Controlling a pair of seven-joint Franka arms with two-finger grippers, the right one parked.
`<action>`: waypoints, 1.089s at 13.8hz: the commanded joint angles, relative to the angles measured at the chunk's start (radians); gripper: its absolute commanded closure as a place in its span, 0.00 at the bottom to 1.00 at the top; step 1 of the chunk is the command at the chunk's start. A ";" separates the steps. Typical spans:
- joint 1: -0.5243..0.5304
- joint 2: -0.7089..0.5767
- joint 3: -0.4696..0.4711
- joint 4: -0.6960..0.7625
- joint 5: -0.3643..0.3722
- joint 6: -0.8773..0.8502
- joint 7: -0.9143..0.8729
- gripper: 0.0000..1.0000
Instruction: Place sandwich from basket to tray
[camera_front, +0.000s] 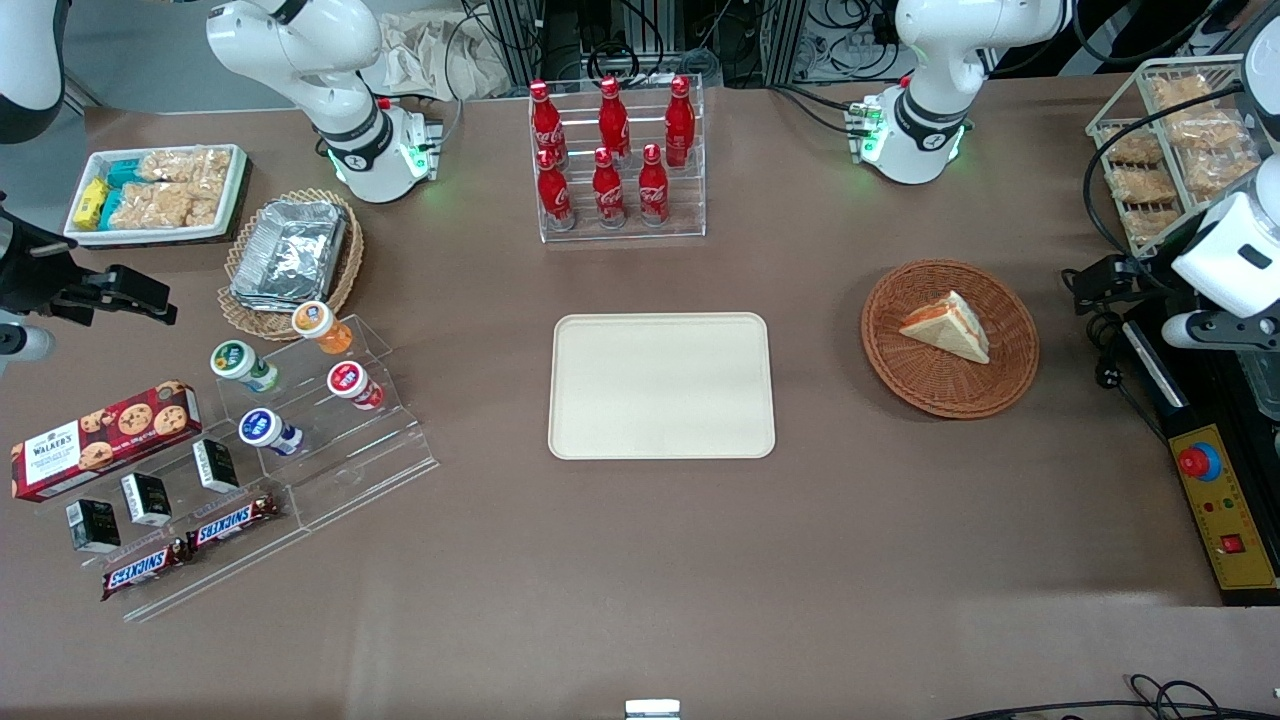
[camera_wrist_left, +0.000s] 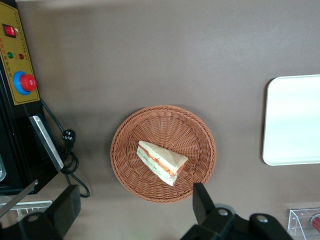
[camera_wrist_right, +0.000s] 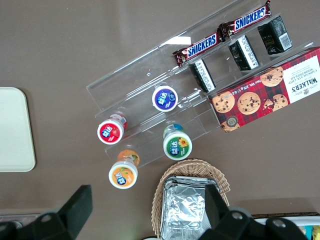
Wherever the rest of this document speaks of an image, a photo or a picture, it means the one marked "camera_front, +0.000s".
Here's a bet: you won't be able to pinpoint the beige plastic tray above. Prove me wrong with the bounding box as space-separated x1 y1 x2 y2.
547 312 777 461

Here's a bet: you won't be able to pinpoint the clear acrylic bottle rack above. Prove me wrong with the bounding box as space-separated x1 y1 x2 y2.
528 73 707 244

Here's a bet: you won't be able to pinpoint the blue gum jar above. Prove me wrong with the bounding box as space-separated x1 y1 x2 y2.
237 407 305 458

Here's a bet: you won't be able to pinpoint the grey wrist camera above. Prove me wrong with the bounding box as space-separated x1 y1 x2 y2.
0 325 57 364
1160 309 1280 352

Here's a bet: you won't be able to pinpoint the clear bagged pastry pack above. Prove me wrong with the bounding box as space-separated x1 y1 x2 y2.
1123 204 1183 243
1108 164 1178 208
1168 108 1258 153
1148 74 1228 113
1183 148 1263 198
1103 128 1168 168

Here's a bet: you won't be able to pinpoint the green gum jar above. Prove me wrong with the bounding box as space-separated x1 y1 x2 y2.
209 340 282 395

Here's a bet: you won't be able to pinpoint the small black box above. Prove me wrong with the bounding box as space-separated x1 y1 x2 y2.
65 497 123 555
191 437 242 495
119 471 174 529

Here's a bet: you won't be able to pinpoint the stacked foil containers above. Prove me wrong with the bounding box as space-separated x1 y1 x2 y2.
229 199 350 312

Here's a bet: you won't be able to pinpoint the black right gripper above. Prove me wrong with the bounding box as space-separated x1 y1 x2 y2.
0 203 180 327

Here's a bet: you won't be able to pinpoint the orange gum jar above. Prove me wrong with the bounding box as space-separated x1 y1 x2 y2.
291 300 355 357

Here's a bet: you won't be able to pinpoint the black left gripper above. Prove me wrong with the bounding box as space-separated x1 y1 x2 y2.
1062 240 1196 317

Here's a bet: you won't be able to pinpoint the red gum jar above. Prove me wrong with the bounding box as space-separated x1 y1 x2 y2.
326 361 386 412

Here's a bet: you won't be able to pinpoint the brown wicker basket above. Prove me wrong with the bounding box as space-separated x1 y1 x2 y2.
861 259 1041 420

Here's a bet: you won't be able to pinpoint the white wire rack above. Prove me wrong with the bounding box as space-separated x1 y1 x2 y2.
1086 56 1251 258

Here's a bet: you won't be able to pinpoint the red cola bottle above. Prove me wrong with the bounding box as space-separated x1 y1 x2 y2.
536 148 577 232
591 147 628 230
664 75 697 169
637 143 672 227
529 80 567 169
597 77 632 163

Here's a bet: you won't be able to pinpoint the clear acrylic stepped stand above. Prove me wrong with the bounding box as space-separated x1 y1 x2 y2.
213 315 441 533
33 400 309 624

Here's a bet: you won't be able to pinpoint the aluminium equipment frame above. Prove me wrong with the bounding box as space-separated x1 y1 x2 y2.
484 0 901 91

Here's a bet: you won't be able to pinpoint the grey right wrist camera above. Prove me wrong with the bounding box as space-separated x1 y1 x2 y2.
0 325 57 364

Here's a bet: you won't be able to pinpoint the red Walkers cookie box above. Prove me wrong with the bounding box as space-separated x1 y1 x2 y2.
10 380 204 504

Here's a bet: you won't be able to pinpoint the Snickers bar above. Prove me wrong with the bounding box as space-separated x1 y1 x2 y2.
99 539 192 604
184 492 284 554

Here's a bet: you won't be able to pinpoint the black countertop appliance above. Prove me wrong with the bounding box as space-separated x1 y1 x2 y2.
1118 290 1280 608

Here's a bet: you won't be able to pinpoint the black looped cable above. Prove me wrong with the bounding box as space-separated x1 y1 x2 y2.
943 673 1280 720

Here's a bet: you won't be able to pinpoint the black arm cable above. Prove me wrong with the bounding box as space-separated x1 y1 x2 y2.
1083 82 1251 266

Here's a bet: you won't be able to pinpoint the black power cable with plug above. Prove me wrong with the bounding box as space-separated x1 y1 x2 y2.
1083 298 1173 443

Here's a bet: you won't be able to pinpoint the yellow emergency stop box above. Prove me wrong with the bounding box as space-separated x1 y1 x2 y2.
1167 424 1280 594

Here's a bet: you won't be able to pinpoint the clear rectangular container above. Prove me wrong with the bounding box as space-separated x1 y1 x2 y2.
1238 348 1280 422

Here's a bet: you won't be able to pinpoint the clear rice cracker pack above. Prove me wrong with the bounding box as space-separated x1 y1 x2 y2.
108 181 223 230
138 147 233 187

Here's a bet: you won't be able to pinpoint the triangular sandwich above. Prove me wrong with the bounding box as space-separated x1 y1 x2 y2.
898 290 992 366

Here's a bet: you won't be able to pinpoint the crumpled beige cloth bag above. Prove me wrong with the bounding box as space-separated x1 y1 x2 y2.
358 11 513 102

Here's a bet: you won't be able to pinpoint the white rectangular snack tray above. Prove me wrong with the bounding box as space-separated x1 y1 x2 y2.
63 144 250 247

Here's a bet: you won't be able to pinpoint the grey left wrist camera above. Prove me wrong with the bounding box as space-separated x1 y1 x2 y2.
1160 309 1280 352

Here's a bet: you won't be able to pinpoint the yellow snack packet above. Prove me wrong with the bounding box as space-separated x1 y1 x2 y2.
74 178 110 230

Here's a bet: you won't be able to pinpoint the light wicker basket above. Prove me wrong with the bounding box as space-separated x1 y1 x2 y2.
217 188 365 343

